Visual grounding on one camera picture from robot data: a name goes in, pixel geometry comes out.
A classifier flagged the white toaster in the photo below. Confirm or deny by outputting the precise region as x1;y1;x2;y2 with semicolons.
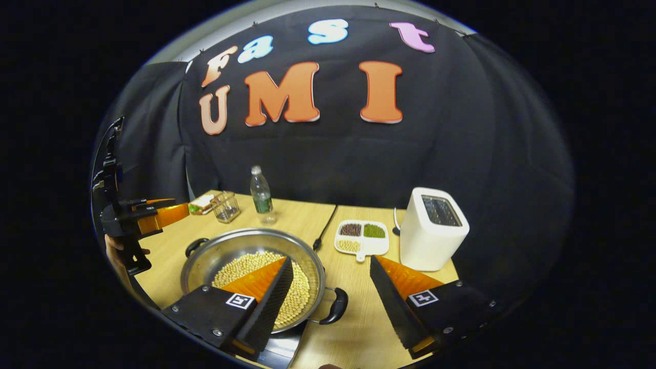
399;187;470;272

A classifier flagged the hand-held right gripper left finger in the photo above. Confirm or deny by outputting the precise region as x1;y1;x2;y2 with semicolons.
161;256;295;359

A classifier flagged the black induction cooktop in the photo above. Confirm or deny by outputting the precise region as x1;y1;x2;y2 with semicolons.
259;320;308;369

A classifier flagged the sandwich with lettuce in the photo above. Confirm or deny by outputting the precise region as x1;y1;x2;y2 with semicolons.
188;194;216;216

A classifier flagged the clear water bottle green label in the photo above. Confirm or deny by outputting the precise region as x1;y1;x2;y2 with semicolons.
250;165;277;226

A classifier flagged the steel pot with black handles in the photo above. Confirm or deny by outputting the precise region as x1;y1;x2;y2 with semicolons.
180;228;349;335

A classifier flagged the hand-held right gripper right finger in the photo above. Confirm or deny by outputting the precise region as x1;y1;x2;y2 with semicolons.
369;255;496;360

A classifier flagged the pile of yellow soybeans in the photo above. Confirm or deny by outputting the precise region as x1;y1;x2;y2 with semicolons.
212;251;311;330

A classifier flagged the metal wire mesh holder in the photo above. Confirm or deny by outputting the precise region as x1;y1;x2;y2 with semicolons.
211;191;241;224

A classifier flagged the black power cable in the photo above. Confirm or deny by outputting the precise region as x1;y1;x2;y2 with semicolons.
313;204;339;252

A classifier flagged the white divided dish of beans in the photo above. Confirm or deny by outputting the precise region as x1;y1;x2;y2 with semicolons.
334;219;390;263

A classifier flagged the black backdrop cloth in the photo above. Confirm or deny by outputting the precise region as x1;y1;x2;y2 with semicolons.
92;5;576;308

